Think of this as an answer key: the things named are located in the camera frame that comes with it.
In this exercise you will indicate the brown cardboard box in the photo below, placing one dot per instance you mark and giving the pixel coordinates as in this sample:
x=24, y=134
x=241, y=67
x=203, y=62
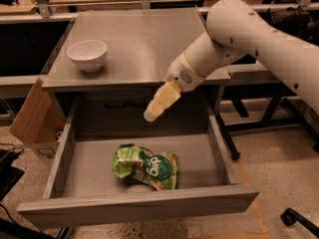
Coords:
x=37, y=123

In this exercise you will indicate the black table leg frame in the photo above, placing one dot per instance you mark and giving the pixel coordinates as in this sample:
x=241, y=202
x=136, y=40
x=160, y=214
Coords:
x=279, y=111

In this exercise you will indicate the green rice chip bag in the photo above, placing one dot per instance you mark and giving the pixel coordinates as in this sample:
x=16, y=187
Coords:
x=140, y=164

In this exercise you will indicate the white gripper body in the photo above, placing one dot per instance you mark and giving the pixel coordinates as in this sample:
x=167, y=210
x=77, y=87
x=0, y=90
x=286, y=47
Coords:
x=182, y=74

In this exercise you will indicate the black drawer handle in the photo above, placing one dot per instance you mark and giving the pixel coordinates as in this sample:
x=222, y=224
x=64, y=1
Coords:
x=138, y=102
x=115, y=103

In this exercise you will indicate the black bag on shelf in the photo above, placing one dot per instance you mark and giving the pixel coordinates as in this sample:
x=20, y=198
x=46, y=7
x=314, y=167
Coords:
x=295, y=22

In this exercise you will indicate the black equipment at left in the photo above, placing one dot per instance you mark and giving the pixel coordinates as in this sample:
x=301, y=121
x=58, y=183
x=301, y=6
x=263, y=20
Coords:
x=9, y=175

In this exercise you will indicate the grey open top drawer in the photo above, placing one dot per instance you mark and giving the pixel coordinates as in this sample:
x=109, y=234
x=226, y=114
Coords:
x=83, y=190

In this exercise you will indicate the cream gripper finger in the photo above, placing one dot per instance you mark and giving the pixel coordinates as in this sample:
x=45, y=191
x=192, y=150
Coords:
x=165, y=96

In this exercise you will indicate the black drawer handle left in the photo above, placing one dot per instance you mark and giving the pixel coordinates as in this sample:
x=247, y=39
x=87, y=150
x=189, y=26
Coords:
x=115, y=103

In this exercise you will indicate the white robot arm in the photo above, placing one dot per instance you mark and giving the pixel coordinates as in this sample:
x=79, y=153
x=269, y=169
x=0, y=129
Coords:
x=233, y=30

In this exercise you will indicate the black drawer handle right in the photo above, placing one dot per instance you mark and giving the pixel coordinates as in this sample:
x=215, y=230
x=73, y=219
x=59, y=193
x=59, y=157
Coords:
x=138, y=102

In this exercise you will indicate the white ceramic bowl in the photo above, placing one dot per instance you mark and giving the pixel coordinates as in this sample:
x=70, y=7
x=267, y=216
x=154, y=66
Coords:
x=88, y=55

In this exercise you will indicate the black chair base wheel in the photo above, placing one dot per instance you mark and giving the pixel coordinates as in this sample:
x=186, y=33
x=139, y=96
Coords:
x=290, y=216

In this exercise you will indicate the grey metal cabinet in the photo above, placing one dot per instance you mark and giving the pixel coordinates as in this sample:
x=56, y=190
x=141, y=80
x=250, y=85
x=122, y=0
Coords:
x=141, y=46

